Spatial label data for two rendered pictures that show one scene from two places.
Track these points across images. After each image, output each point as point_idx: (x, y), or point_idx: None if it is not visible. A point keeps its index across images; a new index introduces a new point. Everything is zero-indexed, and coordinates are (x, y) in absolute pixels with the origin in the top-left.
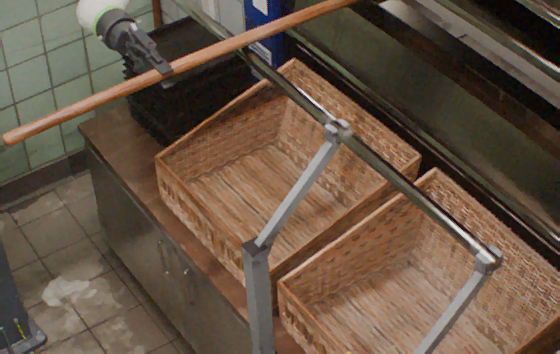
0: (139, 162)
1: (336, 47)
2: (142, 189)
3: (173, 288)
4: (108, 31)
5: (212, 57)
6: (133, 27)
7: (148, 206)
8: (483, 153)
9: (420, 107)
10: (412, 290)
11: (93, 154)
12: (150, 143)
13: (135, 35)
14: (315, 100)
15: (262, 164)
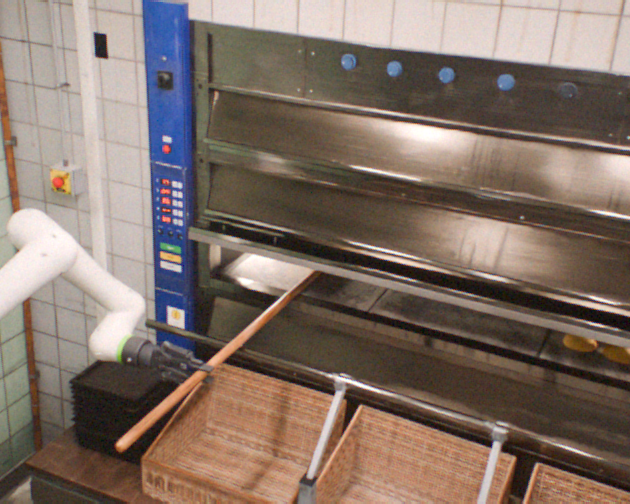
0: (105, 474)
1: (258, 342)
2: (122, 492)
3: None
4: (138, 353)
5: (228, 355)
6: (167, 344)
7: (136, 503)
8: (405, 382)
9: (343, 366)
10: (367, 499)
11: (47, 483)
12: (104, 458)
13: (172, 349)
14: (240, 387)
15: (204, 447)
